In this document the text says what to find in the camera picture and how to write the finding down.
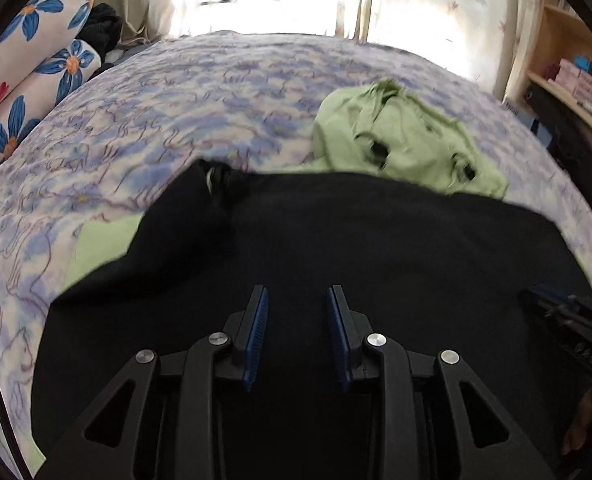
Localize green and black jacket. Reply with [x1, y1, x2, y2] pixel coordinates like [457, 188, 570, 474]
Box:
[29, 78, 592, 480]

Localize black clothes pile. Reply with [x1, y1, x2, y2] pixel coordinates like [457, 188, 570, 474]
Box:
[76, 3, 124, 62]

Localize right hand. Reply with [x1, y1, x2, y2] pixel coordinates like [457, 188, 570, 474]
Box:
[562, 388, 592, 455]

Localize pink boxes on shelf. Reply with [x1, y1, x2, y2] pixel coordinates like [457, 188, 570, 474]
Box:
[554, 58, 592, 103]

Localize wooden bookshelf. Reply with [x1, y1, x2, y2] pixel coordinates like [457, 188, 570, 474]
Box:
[505, 0, 592, 147]

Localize blue cat print blanket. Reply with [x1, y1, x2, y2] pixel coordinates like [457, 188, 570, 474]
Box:
[0, 32, 592, 470]

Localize blue flower print pillow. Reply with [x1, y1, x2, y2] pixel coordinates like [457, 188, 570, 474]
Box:
[0, 0, 94, 103]

